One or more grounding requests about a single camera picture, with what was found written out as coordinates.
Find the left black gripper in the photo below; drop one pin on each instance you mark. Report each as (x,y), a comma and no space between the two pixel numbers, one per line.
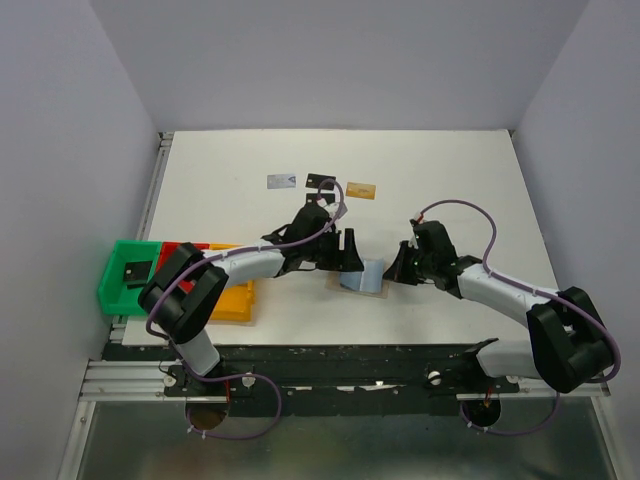
(347,260)

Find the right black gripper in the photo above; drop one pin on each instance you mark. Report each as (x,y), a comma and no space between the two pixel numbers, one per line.
(397,271)

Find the beige card holder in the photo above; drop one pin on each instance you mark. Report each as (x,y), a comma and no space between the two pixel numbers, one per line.
(369,282)

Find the gold credit card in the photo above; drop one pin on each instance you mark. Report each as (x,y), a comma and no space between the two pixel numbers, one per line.
(360,190)

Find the dark grey VIP card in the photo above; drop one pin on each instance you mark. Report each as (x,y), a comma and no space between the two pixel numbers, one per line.
(311,197)

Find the black credit card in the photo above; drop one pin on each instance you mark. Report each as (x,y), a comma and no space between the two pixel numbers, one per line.
(320,182)

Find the silver credit card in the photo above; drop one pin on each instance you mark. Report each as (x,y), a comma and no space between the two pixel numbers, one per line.
(281,181)

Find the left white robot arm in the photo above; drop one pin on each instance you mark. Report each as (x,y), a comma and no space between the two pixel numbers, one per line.
(182,294)

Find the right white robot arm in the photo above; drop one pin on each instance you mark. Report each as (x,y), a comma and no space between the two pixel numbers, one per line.
(566,345)

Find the yellow plastic bin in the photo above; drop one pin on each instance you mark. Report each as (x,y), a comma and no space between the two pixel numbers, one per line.
(235,304)

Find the red plastic bin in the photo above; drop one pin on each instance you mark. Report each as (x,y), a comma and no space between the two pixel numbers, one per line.
(167,250)

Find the black item in green bin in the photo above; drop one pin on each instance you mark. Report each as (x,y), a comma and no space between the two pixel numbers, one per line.
(136,274)

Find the green plastic bin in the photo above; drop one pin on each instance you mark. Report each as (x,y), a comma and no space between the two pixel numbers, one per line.
(115,299)

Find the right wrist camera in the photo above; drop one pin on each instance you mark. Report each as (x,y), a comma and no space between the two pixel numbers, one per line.
(417,228)

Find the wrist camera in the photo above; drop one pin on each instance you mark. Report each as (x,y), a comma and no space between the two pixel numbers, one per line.
(417,228)
(336,210)

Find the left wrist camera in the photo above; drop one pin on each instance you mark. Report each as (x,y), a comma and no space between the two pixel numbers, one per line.
(336,210)

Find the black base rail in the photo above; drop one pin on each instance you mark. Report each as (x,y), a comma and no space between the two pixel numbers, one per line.
(341,380)

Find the aluminium side rail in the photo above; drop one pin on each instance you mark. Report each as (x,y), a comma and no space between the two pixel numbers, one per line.
(166,141)

